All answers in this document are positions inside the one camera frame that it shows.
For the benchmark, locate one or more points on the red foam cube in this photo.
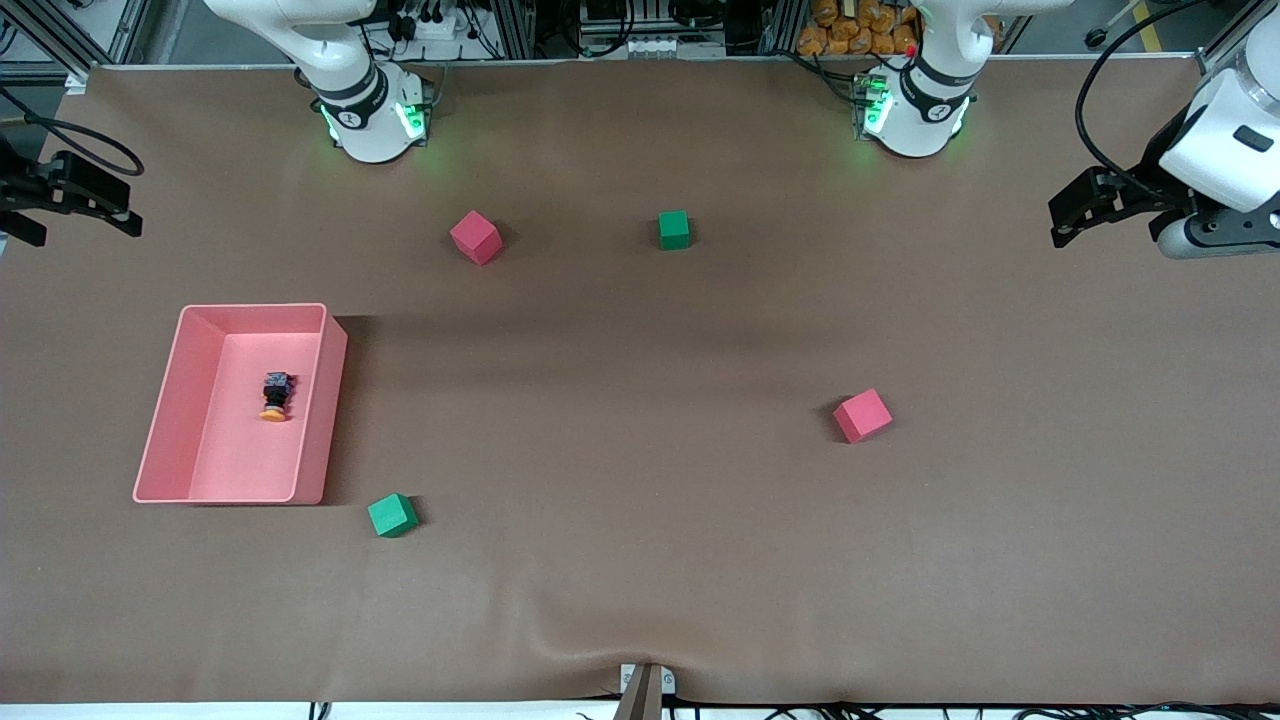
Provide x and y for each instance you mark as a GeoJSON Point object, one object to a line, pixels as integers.
{"type": "Point", "coordinates": [475, 238]}
{"type": "Point", "coordinates": [862, 416]}

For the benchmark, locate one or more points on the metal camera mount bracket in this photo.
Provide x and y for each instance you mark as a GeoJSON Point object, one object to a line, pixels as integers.
{"type": "Point", "coordinates": [645, 690]}

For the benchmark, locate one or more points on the brown table mat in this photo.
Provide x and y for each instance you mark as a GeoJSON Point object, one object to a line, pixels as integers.
{"type": "Point", "coordinates": [640, 560]}

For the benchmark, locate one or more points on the aluminium frame profile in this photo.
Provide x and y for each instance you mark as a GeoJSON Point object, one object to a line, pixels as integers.
{"type": "Point", "coordinates": [45, 30]}
{"type": "Point", "coordinates": [515, 30]}
{"type": "Point", "coordinates": [1222, 50]}

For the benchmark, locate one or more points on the green foam cube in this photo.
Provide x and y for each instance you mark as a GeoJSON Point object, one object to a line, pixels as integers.
{"type": "Point", "coordinates": [673, 231]}
{"type": "Point", "coordinates": [391, 516]}

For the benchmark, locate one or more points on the pink plastic bin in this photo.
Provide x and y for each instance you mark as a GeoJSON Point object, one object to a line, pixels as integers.
{"type": "Point", "coordinates": [250, 440]}

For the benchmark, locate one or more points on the orange capped black push button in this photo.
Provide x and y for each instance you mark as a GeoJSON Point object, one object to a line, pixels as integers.
{"type": "Point", "coordinates": [276, 392]}

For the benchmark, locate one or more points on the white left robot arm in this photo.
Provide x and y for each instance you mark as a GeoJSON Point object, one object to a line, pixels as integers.
{"type": "Point", "coordinates": [920, 120]}

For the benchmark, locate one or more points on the white power strip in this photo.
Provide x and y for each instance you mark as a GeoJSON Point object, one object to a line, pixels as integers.
{"type": "Point", "coordinates": [450, 28]}

